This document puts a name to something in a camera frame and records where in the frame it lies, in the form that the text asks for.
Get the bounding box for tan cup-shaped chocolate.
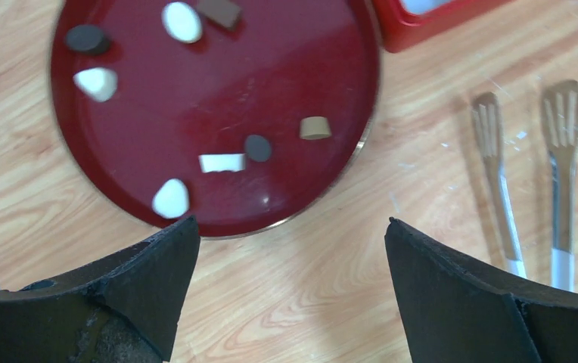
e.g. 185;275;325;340
299;116;332;140

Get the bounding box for round dark red tray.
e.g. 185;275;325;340
50;1;381;238

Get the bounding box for brown square chocolate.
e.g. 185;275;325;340
196;0;242;31

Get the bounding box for white rounded chocolate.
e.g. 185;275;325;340
151;178;190;219

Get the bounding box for dark oval chocolate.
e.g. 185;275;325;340
244;135;272;163

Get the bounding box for white triangular chocolate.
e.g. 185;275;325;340
73;67;118;102

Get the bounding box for white rectangular chocolate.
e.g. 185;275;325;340
199;154;246;173

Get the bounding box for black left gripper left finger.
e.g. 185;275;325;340
0;217;200;362

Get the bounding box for dark round chocolate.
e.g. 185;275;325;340
64;24;111;55

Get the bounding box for wooden metal food tongs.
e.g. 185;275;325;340
471;79;578;291

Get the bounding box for red rectangular chocolate box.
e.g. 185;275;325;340
371;0;508;53

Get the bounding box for white oval chocolate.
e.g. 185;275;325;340
162;2;203;44

